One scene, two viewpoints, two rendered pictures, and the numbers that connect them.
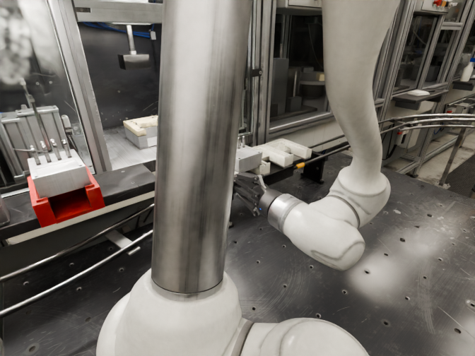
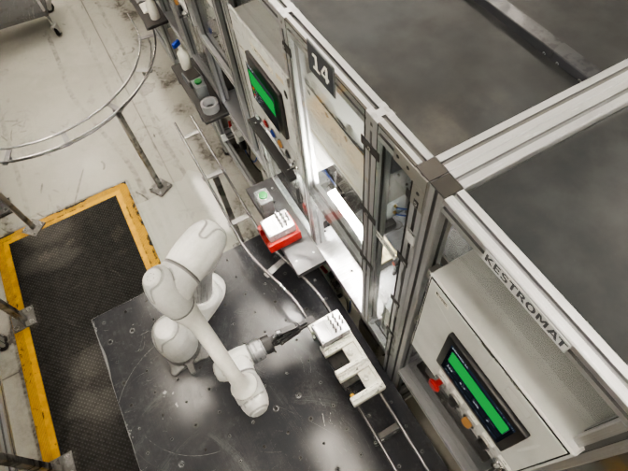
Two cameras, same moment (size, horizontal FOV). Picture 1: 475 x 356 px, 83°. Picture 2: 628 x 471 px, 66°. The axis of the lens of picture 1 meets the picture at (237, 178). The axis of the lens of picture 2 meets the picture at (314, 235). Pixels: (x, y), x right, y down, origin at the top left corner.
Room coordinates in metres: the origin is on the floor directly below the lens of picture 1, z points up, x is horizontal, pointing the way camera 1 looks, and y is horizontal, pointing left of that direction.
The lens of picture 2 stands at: (1.00, -0.66, 2.76)
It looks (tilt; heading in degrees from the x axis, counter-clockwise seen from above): 59 degrees down; 106
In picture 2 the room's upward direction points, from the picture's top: 8 degrees counter-clockwise
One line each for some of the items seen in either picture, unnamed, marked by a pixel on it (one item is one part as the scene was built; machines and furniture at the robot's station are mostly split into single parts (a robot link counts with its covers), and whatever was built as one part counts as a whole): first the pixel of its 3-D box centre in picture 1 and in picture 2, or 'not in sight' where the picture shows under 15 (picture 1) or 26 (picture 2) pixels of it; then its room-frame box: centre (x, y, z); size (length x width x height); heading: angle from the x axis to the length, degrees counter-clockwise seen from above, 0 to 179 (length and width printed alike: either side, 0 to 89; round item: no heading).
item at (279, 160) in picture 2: not in sight; (271, 145); (0.55, 0.53, 1.37); 0.36 x 0.04 x 0.04; 128
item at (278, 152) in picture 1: (263, 164); (345, 358); (0.89, -0.09, 0.84); 0.36 x 0.14 x 0.10; 128
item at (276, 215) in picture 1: (286, 213); (256, 349); (0.54, -0.12, 0.88); 0.09 x 0.06 x 0.09; 128
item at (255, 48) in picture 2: not in sight; (296, 83); (0.65, 0.61, 1.60); 0.42 x 0.29 x 0.46; 128
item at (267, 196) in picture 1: (266, 200); (273, 341); (0.59, -0.07, 0.88); 0.09 x 0.07 x 0.08; 38
